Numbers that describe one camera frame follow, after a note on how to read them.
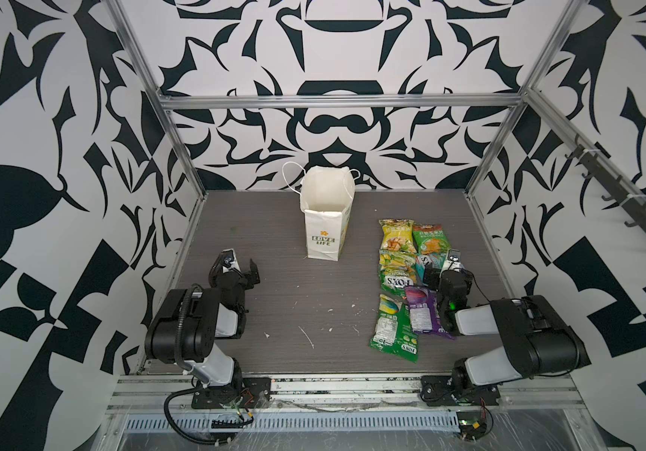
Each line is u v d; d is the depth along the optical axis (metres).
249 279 0.83
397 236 1.02
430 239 1.02
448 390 0.74
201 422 0.71
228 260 0.79
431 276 0.83
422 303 0.85
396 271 0.94
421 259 0.97
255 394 0.74
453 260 0.79
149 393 0.76
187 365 0.50
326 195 1.04
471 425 0.71
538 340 0.45
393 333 0.81
